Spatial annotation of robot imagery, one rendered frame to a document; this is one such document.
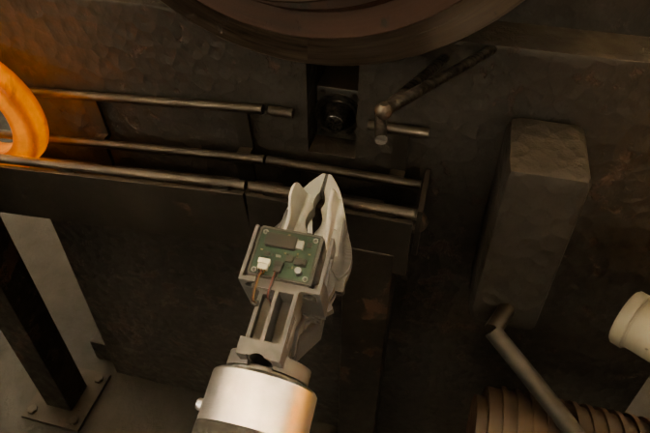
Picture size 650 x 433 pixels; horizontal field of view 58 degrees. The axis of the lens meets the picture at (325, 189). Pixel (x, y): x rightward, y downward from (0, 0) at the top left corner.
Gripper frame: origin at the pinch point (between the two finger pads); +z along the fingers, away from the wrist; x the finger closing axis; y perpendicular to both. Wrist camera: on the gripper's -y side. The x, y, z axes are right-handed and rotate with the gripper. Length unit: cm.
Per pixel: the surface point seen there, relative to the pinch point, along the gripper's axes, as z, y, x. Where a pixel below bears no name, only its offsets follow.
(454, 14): 8.1, 17.6, -10.2
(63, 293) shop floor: 4, -80, 74
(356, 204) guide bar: 1.2, -4.2, -2.9
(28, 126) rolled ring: 3.9, -3.7, 39.3
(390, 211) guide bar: 1.1, -4.3, -6.7
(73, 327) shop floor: -4, -78, 66
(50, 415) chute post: -23, -70, 58
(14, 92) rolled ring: 6.1, -0.1, 40.3
